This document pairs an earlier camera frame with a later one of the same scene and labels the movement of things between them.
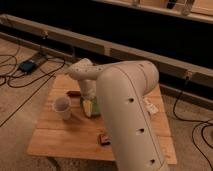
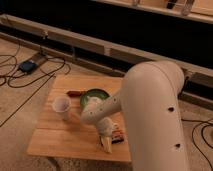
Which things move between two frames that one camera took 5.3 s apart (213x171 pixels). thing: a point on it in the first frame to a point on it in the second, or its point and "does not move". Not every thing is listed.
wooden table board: [77, 137] does not move
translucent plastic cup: [62, 105] does not move
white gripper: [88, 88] to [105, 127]
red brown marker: [74, 93] does not move
